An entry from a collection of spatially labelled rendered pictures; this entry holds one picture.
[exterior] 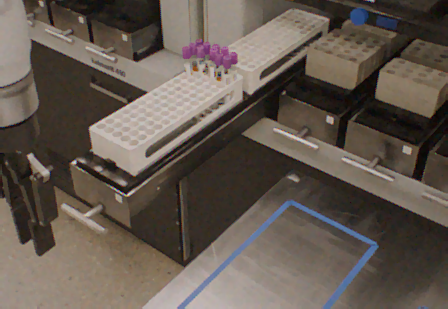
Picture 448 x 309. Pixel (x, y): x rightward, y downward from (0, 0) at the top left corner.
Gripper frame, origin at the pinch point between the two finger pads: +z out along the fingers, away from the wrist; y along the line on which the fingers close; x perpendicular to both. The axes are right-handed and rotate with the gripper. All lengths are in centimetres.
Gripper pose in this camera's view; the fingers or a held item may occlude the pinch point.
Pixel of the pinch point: (33, 228)
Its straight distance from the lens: 91.1
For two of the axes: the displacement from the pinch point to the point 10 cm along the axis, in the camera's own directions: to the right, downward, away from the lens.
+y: -7.9, -3.7, 5.0
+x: -6.2, 4.6, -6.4
